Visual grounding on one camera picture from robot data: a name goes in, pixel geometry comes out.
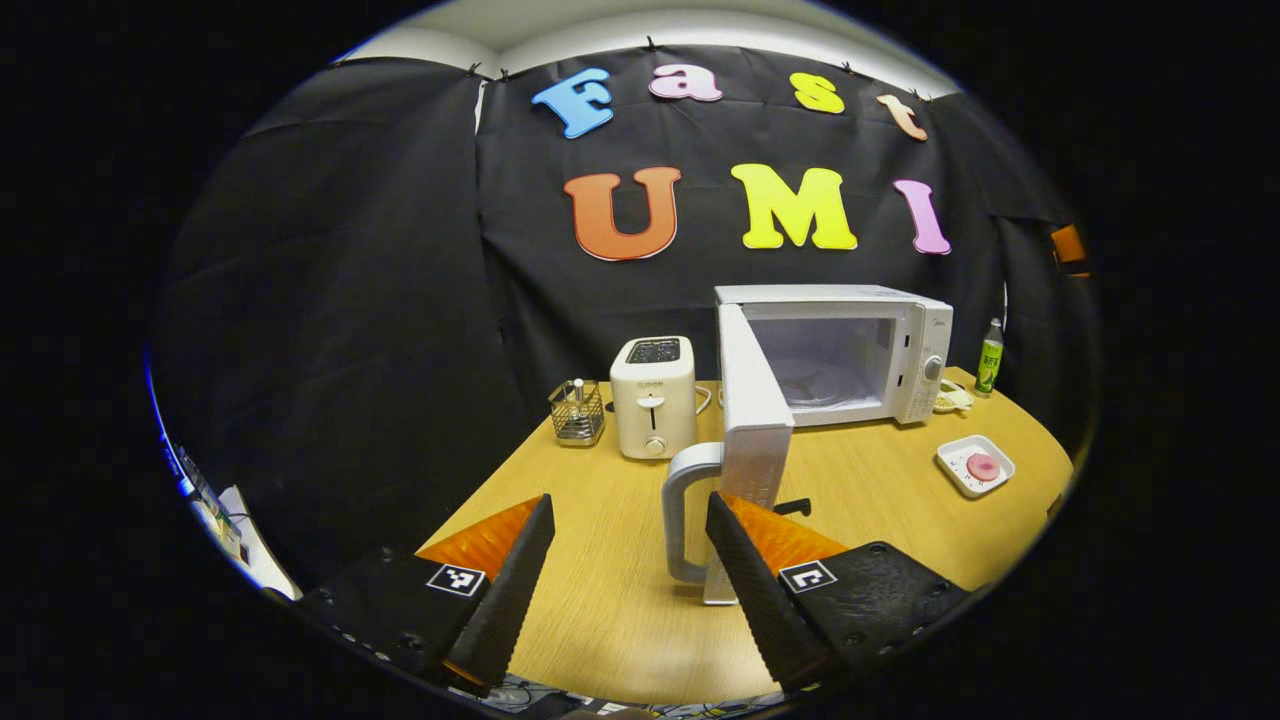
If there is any white microwave oven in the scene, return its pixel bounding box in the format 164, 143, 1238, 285
662, 284, 954, 606

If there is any wire utensil basket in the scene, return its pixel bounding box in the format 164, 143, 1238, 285
548, 378, 607, 447

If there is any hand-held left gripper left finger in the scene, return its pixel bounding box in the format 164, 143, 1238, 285
300, 493, 557, 691

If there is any green label drink bottle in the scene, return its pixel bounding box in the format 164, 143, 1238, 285
976, 318, 1005, 397

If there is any white square plate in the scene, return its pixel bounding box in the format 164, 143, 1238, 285
936, 434, 1016, 499

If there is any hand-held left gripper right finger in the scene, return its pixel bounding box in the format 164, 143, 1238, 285
705, 490, 971, 693

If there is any white toaster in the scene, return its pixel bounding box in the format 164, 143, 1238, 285
610, 336, 698, 460

